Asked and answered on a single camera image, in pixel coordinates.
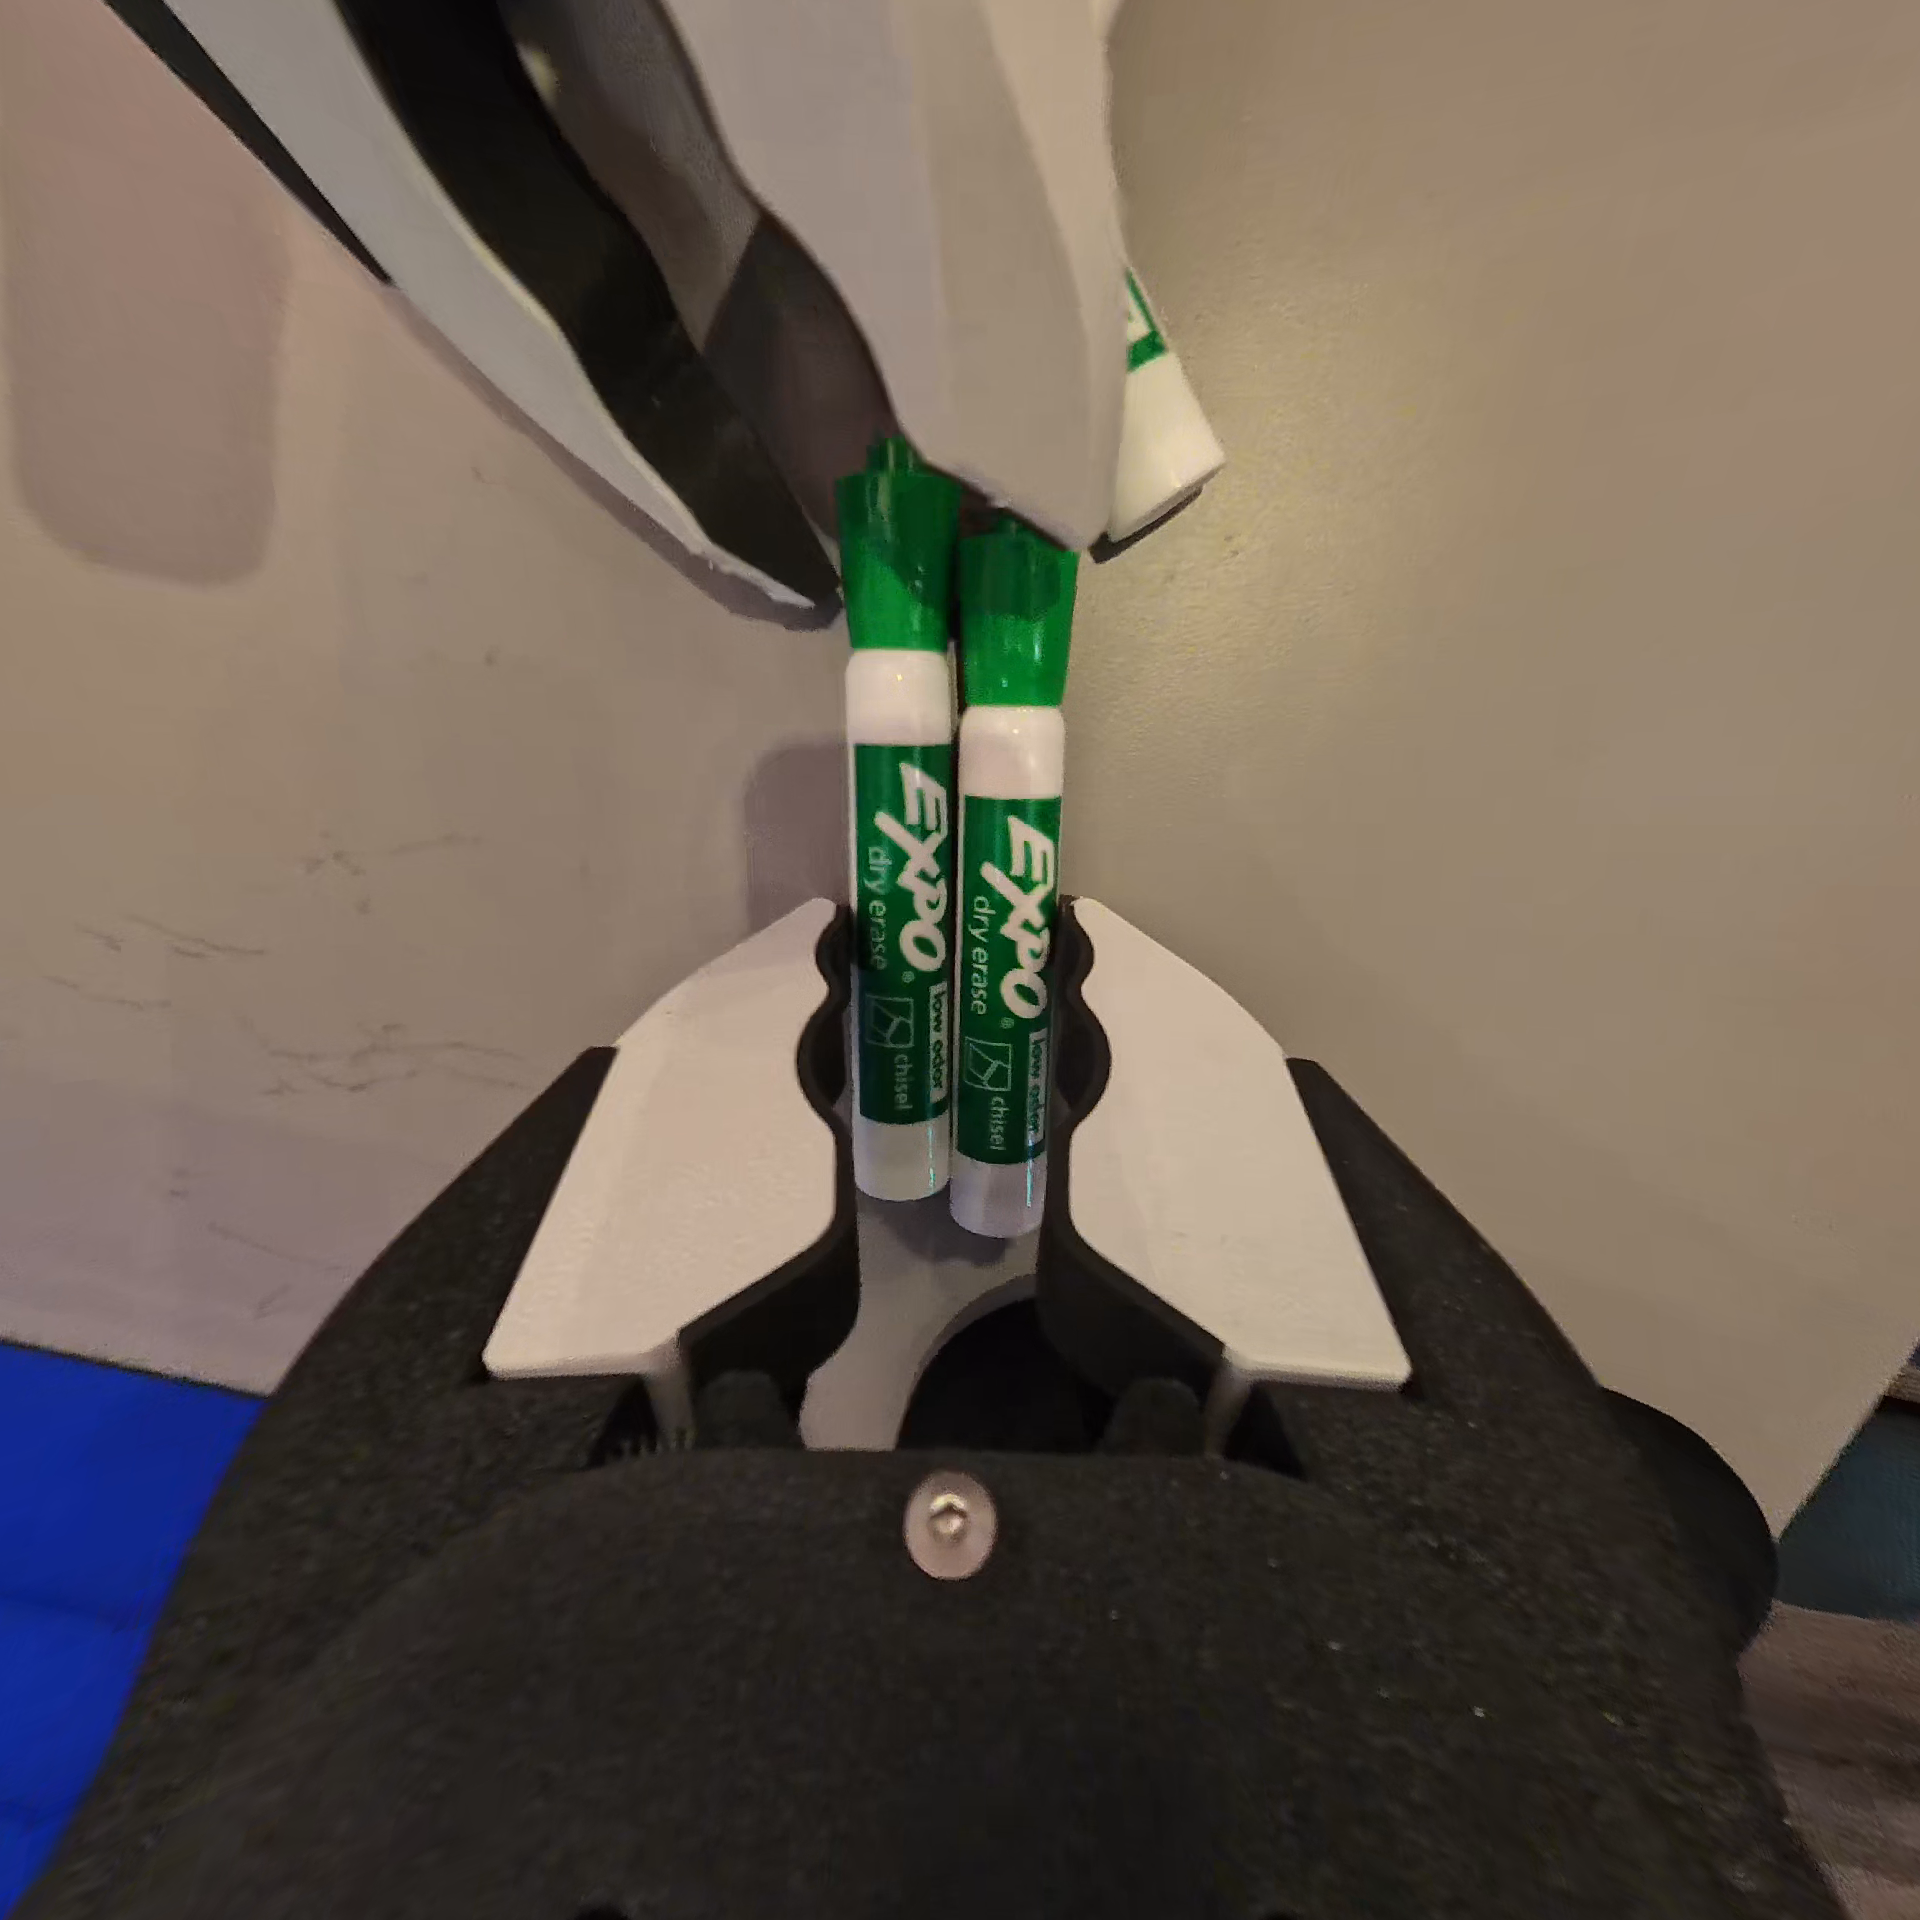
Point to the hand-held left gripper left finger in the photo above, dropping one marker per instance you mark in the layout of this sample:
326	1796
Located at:
676	1185

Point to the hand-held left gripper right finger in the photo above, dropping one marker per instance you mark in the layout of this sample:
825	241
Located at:
1217	1185

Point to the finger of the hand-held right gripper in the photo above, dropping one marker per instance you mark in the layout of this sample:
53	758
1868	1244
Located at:
974	226
451	226

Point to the green dry-erase marker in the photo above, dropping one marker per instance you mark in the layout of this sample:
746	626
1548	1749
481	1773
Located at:
900	840
1163	436
1012	901

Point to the blue plastic bin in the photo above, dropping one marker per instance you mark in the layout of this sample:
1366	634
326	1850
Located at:
104	1545

